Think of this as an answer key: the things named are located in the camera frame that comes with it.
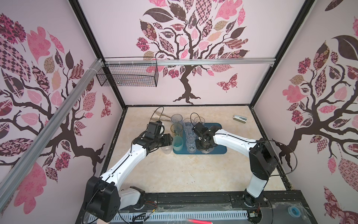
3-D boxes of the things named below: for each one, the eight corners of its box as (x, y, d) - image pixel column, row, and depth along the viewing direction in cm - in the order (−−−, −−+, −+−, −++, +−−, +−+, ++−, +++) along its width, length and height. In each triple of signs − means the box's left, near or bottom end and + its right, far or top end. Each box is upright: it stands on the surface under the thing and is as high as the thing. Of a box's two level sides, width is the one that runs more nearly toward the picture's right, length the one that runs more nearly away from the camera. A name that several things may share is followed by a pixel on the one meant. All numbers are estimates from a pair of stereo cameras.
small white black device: (232, 120, 113) (233, 118, 111) (233, 116, 116) (234, 114, 114) (245, 123, 110) (246, 122, 109) (246, 119, 113) (246, 117, 112)
